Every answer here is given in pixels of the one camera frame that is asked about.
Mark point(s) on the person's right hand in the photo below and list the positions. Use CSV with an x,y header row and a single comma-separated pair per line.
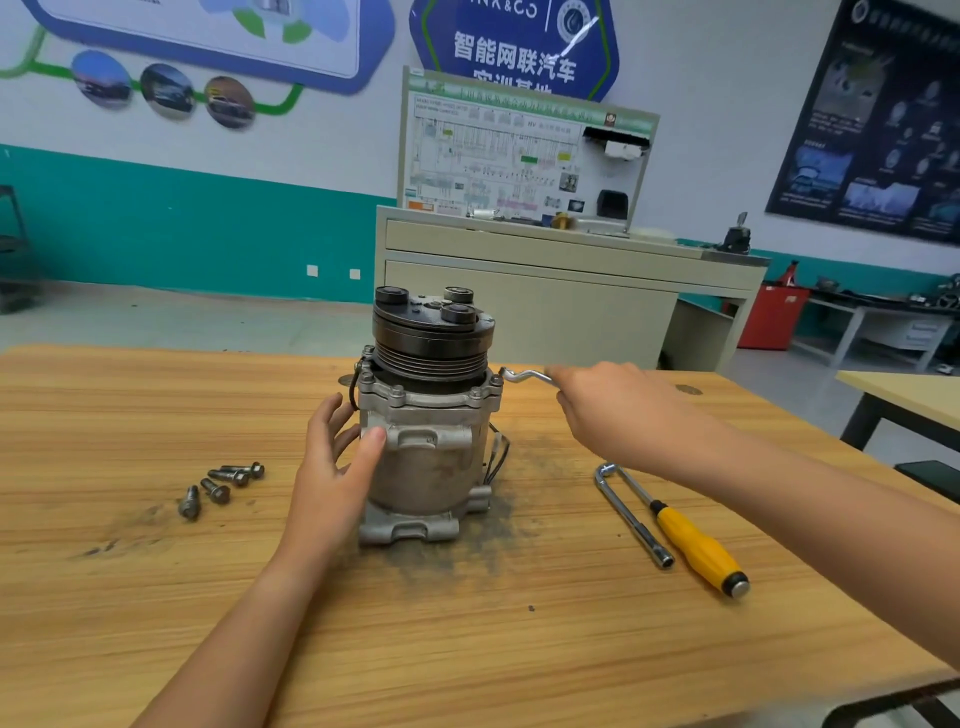
x,y
630,413

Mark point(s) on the person's left hand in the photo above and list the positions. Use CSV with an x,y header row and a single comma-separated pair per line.
x,y
323,488

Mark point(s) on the removed bolt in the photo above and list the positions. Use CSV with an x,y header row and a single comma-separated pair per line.
x,y
189,501
230,476
248,470
215,491

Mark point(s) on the silver combination wrench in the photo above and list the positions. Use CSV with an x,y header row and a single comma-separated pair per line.
x,y
528,374

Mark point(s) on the grey metal compressor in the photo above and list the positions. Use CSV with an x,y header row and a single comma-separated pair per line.
x,y
428,428

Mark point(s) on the person's left forearm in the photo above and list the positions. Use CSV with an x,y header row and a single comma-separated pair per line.
x,y
225,660

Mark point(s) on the person's right forearm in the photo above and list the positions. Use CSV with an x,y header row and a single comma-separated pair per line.
x,y
840,510

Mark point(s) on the dark round table grommet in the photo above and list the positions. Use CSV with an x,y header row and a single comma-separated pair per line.
x,y
689,390

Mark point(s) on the silver L-shaped socket wrench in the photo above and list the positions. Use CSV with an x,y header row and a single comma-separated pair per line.
x,y
630,513

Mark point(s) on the beige workbench cabinet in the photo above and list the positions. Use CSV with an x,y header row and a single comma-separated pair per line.
x,y
570,293

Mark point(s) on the red cabinet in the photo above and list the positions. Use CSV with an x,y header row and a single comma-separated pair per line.
x,y
774,315

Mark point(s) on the small black device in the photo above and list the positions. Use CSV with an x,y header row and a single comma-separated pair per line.
x,y
735,237

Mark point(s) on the wooden side table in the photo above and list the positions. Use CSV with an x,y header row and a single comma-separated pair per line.
x,y
908,398

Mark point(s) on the white wiring display board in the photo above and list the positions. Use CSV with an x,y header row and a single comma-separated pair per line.
x,y
480,150

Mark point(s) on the black bench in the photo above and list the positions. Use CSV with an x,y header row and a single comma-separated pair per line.
x,y
930,477

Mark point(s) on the grey metal shelf cart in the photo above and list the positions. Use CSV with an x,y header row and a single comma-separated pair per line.
x,y
12,248

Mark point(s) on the blue rounded infographic panel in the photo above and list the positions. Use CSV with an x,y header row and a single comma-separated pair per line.
x,y
180,30

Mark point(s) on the dark wall poster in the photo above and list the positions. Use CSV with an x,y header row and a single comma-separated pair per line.
x,y
870,128

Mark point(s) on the blue hexagon wall sign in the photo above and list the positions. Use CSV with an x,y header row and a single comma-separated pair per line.
x,y
510,38

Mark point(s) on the round photo wall decal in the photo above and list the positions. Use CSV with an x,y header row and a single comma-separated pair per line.
x,y
230,102
101,78
167,90

